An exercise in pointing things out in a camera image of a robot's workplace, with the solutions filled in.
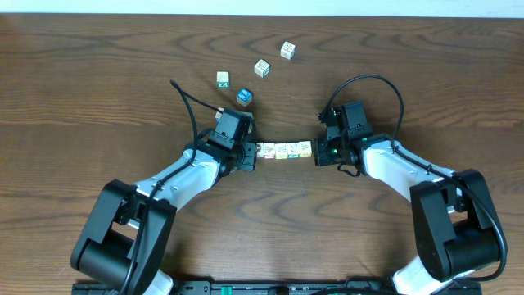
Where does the wooden block red edge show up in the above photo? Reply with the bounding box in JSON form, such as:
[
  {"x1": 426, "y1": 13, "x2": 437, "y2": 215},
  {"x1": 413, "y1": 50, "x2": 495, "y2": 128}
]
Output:
[{"x1": 263, "y1": 143, "x2": 276, "y2": 159}]

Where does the wooden block blue I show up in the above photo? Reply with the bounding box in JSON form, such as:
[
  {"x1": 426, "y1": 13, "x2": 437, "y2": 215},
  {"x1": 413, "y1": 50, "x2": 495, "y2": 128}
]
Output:
[{"x1": 236, "y1": 88, "x2": 253, "y2": 107}]

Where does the wooden block yellow W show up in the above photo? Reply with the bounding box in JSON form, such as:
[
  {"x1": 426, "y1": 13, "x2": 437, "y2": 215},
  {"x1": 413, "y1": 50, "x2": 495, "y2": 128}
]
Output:
[{"x1": 275, "y1": 143, "x2": 288, "y2": 160}]

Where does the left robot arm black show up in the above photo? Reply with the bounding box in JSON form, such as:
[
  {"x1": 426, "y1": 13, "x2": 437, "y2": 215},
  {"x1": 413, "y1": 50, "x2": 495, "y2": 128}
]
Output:
[{"x1": 70, "y1": 109, "x2": 256, "y2": 294}]

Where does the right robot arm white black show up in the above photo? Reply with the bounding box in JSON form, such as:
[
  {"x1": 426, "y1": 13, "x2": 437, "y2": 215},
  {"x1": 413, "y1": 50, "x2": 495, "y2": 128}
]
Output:
[{"x1": 314, "y1": 102, "x2": 508, "y2": 294}]

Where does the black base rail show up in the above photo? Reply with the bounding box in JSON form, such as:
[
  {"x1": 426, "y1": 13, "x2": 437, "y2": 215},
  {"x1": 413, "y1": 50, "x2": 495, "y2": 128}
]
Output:
[{"x1": 71, "y1": 279, "x2": 484, "y2": 295}]

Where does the wooden block plain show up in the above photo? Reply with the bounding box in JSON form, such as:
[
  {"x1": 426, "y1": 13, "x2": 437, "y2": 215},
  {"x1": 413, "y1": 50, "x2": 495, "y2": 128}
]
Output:
[{"x1": 299, "y1": 141, "x2": 312, "y2": 157}]

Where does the wooden block green edge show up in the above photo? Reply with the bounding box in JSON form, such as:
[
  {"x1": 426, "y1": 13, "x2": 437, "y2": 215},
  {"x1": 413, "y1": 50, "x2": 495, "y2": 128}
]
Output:
[{"x1": 287, "y1": 143, "x2": 300, "y2": 159}]

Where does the right black cable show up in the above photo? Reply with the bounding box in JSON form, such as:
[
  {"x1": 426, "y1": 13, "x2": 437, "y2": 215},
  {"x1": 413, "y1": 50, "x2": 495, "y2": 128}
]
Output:
[{"x1": 318, "y1": 74, "x2": 508, "y2": 288}]

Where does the wooden block red circle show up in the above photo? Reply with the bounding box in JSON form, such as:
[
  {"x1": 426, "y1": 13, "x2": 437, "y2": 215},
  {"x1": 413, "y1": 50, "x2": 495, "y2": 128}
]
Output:
[{"x1": 256, "y1": 143, "x2": 264, "y2": 158}]

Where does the wooden block green Z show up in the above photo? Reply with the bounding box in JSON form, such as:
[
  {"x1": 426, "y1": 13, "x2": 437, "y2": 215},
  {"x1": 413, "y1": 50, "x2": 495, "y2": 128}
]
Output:
[{"x1": 216, "y1": 71, "x2": 230, "y2": 89}]

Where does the wooden block teal edge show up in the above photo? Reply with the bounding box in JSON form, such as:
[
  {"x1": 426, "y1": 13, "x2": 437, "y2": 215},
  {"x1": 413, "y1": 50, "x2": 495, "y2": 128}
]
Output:
[{"x1": 254, "y1": 59, "x2": 270, "y2": 78}]

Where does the wooden block blue side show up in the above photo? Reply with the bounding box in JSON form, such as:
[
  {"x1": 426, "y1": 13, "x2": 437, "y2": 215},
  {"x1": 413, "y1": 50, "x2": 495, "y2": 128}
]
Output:
[{"x1": 215, "y1": 107, "x2": 224, "y2": 123}]

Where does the wooden block top right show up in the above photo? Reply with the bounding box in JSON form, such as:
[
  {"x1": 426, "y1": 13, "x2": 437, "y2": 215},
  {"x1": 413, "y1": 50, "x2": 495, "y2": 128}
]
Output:
[{"x1": 280, "y1": 41, "x2": 296, "y2": 60}]

